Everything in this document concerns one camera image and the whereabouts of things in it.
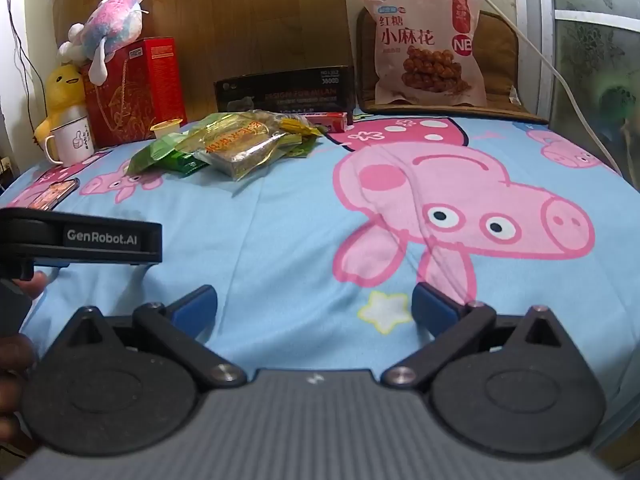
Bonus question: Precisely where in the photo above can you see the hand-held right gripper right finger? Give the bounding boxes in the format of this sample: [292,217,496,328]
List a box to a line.
[382,282,581,391]

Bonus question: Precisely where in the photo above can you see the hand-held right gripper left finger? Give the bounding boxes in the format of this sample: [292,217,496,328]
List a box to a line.
[50,284,248,392]

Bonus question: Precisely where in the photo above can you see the small jelly cup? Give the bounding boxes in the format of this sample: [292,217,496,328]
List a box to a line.
[151,118,185,141]

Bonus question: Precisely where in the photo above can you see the clear cake packet red print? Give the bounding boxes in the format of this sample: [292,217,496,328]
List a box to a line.
[187,110,288,181]

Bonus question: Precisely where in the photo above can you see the light green snack packet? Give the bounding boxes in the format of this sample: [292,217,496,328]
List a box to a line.
[192,112,243,135]

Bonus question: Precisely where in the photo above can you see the yellow green snack packets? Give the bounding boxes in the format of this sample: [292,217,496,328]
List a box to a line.
[277,115,326,158]

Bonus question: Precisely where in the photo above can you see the small red box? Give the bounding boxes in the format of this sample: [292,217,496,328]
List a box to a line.
[302,111,348,133]

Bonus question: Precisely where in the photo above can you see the black cardboard box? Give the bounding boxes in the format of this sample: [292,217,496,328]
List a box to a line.
[214,66,356,116]

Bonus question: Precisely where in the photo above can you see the person's left hand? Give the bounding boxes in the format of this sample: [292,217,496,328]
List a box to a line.
[0,270,48,443]

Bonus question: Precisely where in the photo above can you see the smartphone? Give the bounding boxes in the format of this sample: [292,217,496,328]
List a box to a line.
[25,177,81,211]

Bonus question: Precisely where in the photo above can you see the white enamel mug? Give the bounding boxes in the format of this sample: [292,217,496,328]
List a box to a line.
[44,119,96,166]

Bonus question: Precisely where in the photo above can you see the blue cartoon pig bedsheet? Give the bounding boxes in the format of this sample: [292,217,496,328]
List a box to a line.
[0,110,640,461]

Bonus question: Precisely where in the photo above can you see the red gift box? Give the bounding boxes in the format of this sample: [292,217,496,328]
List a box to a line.
[82,36,188,148]

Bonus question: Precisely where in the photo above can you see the yellow duck plush toy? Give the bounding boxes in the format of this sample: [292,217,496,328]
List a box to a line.
[34,62,86,146]

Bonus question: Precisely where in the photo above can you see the pink blue plush toy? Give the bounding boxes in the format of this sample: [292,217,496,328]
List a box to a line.
[59,0,152,86]

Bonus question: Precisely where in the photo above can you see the brown seat cushion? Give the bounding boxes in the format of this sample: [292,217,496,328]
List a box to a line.
[356,7,548,123]

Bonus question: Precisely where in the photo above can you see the large pink snack bag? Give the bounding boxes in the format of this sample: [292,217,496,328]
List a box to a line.
[361,0,488,108]

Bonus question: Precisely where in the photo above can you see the wooden board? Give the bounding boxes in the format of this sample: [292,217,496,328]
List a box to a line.
[52,0,351,126]

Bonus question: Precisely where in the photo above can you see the frosted glass door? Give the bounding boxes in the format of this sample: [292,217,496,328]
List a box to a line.
[510,0,640,196]

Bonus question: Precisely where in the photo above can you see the thin black wire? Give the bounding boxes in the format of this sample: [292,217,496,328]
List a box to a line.
[0,0,43,128]

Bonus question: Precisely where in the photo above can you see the white cable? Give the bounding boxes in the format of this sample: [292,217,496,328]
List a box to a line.
[445,0,623,176]

